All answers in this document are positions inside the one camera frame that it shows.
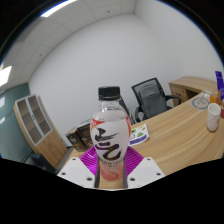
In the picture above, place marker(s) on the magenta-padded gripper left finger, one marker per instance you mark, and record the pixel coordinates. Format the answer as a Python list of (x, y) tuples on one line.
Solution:
[(76, 170)]

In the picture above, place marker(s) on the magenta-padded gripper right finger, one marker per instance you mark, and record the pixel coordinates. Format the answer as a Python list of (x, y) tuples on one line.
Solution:
[(145, 170)]

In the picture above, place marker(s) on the pink drink bottle black cap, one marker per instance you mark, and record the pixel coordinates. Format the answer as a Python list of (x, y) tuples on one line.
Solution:
[(110, 133)]

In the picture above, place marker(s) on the wooden shelf cabinet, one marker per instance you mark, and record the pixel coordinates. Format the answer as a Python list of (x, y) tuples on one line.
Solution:
[(50, 146)]

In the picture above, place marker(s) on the white green leaflet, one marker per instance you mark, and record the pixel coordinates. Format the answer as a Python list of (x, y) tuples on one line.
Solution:
[(138, 135)]

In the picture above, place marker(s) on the black armchair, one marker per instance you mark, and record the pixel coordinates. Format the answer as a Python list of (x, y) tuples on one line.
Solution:
[(41, 161)]

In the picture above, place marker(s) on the black mesh office chair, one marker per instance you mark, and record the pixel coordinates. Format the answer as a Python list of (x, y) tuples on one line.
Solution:
[(151, 96)]

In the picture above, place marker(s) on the white patterned mug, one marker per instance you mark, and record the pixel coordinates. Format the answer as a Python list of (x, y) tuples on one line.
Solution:
[(213, 116)]

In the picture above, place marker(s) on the round grey patterned disc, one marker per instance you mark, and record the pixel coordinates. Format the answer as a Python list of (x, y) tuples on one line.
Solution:
[(200, 102)]

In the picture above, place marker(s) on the wooden side desk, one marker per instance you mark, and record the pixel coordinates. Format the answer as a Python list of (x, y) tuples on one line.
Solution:
[(190, 85)]

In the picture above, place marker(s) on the small orange box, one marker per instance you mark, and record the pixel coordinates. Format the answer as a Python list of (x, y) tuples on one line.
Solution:
[(215, 96)]

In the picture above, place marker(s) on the long ceiling light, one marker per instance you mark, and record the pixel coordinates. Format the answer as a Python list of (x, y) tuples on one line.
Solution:
[(5, 76)]

